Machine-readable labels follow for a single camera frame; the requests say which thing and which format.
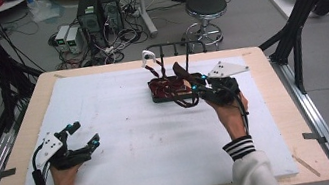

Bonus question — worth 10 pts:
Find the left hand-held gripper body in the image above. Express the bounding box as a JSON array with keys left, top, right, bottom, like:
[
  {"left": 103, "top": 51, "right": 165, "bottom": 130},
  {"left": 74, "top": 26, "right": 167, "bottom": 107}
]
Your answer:
[{"left": 31, "top": 124, "right": 97, "bottom": 174}]

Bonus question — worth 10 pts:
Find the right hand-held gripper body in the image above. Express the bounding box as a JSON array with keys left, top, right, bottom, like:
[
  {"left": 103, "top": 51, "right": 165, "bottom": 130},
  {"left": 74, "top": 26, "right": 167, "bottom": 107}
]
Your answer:
[{"left": 193, "top": 55, "right": 256, "bottom": 110}]

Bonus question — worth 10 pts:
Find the black hanger rack with tray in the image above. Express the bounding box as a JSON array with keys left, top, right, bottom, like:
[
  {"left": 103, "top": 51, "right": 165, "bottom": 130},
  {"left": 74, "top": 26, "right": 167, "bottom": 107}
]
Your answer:
[{"left": 141, "top": 35, "right": 216, "bottom": 107}]

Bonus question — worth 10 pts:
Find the person's right hand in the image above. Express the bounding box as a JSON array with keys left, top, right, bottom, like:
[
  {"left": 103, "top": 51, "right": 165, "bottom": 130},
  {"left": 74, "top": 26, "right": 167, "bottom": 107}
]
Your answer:
[{"left": 208, "top": 90, "right": 256, "bottom": 143}]

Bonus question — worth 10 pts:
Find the person's left hand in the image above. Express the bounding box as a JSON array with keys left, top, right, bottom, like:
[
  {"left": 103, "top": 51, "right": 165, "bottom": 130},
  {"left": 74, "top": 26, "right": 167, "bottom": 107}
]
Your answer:
[{"left": 48, "top": 160, "right": 87, "bottom": 185}]

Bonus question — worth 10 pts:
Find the white foam board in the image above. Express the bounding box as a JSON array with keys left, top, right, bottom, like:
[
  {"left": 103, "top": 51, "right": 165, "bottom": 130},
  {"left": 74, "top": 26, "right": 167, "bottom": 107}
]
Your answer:
[{"left": 0, "top": 41, "right": 301, "bottom": 185}]

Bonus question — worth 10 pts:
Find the black round stool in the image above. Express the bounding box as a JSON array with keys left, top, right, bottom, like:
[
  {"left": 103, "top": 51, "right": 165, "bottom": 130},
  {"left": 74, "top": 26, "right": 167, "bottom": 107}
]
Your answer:
[{"left": 177, "top": 0, "right": 235, "bottom": 52}]

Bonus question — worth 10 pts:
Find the white power supply unit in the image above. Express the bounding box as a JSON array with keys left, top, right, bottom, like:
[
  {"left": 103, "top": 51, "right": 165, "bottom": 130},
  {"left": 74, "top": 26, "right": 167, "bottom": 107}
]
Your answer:
[
  {"left": 64, "top": 26, "right": 85, "bottom": 56},
  {"left": 52, "top": 24, "right": 74, "bottom": 53}
]

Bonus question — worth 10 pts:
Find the black computer tower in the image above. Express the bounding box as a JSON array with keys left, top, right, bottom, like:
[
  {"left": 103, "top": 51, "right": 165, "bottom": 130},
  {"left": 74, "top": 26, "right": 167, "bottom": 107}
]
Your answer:
[
  {"left": 99, "top": 0, "right": 126, "bottom": 36},
  {"left": 73, "top": 0, "right": 109, "bottom": 51}
]

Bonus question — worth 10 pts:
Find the clear plastic bag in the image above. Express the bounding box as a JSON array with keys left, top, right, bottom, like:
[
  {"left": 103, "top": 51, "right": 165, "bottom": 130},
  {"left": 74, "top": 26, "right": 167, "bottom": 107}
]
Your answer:
[{"left": 26, "top": 0, "right": 67, "bottom": 26}]

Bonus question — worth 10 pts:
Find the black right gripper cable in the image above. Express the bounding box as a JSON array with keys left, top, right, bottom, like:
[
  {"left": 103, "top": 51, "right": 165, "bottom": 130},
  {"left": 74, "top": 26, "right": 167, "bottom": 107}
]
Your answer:
[{"left": 234, "top": 90, "right": 254, "bottom": 136}]

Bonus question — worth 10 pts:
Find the tangle of floor cables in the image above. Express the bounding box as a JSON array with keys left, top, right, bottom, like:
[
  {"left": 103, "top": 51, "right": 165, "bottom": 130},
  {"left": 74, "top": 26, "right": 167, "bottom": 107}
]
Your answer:
[{"left": 42, "top": 0, "right": 160, "bottom": 75}]

